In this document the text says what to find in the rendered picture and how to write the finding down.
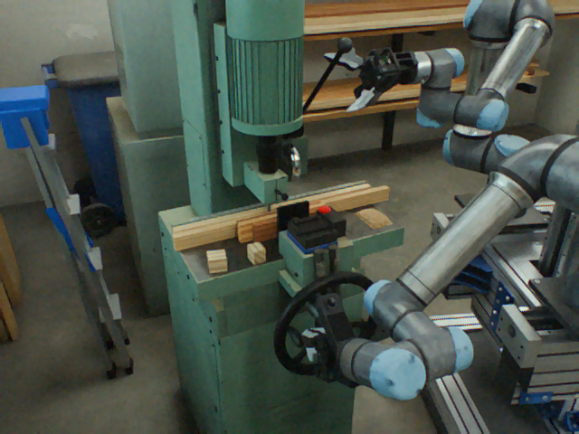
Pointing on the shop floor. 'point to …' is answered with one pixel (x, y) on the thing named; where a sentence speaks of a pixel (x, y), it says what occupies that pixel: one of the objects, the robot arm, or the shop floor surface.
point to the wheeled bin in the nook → (92, 133)
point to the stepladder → (64, 216)
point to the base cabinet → (251, 372)
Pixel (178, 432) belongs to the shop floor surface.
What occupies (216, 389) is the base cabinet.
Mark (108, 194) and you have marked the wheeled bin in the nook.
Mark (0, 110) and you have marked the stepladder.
